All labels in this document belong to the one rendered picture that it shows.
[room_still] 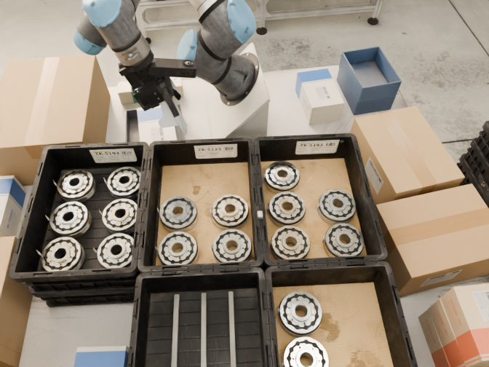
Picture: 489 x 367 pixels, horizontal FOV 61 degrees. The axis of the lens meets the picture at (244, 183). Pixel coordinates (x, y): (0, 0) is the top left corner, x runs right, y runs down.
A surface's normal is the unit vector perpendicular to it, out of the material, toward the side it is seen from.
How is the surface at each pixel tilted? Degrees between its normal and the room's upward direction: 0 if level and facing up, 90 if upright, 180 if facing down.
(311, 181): 0
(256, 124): 90
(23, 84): 0
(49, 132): 0
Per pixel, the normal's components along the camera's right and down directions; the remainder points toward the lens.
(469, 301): 0.00, -0.56
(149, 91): 0.22, 0.71
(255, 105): -0.72, -0.27
